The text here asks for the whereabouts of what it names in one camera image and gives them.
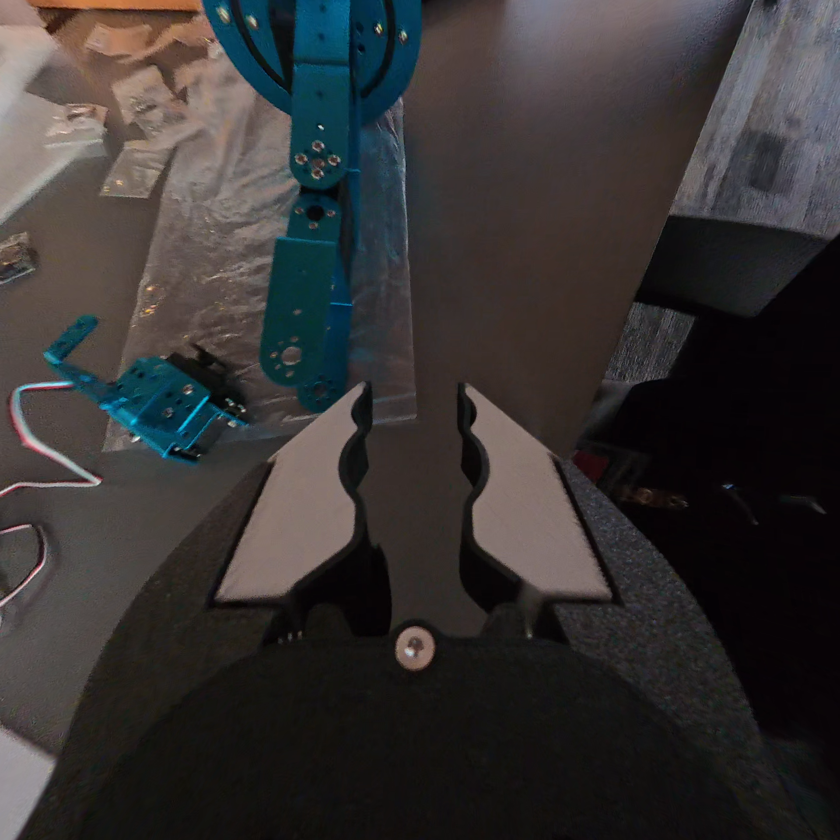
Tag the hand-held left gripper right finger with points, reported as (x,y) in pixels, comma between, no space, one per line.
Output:
(538,525)

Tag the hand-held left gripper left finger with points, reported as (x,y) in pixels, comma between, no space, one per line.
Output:
(282,525)

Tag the blue servo bracket assembly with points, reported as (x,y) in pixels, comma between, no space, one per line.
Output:
(157,400)

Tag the blue toy robot arm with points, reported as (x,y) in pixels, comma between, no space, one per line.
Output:
(315,98)

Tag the grey desk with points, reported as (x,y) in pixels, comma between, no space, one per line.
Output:
(525,197)

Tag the large clear plastic bag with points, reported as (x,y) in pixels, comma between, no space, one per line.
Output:
(216,262)

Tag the small bag of black parts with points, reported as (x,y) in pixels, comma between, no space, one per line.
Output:
(13,259)

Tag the pile of small screw bags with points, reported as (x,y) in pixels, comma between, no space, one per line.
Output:
(144,105)

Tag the white foam sheet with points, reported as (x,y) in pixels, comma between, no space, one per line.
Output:
(26,164)

